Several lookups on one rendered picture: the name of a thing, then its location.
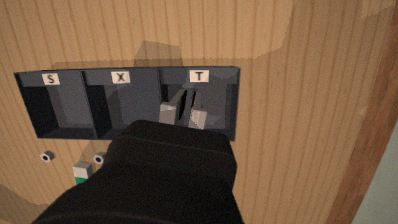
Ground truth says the green and white eraser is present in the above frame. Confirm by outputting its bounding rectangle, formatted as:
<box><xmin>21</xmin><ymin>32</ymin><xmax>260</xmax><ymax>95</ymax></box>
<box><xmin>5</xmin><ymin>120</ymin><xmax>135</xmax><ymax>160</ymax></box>
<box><xmin>73</xmin><ymin>162</ymin><xmax>93</xmax><ymax>184</ymax></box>

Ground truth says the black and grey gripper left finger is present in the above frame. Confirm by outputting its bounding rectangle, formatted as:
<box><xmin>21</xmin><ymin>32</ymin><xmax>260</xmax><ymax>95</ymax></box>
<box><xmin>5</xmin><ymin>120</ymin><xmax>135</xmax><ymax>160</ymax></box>
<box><xmin>159</xmin><ymin>89</ymin><xmax>187</xmax><ymax>125</ymax></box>

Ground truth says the dark grey rack of three bins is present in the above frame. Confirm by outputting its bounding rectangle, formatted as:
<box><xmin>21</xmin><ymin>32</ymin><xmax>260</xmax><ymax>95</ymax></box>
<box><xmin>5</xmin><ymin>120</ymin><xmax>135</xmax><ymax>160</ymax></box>
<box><xmin>13</xmin><ymin>66</ymin><xmax>241</xmax><ymax>141</ymax></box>

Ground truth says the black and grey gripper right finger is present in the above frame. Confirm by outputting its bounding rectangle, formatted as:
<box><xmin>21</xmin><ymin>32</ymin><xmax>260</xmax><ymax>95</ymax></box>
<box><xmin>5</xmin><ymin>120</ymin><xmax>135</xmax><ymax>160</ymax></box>
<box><xmin>188</xmin><ymin>92</ymin><xmax>207</xmax><ymax>130</ymax></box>

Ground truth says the silver hex nut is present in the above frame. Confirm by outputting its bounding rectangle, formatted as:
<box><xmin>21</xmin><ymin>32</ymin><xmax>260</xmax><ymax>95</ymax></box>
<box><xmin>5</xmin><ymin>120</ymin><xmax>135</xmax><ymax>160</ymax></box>
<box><xmin>93</xmin><ymin>152</ymin><xmax>105</xmax><ymax>164</ymax></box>
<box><xmin>41</xmin><ymin>150</ymin><xmax>55</xmax><ymax>163</ymax></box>

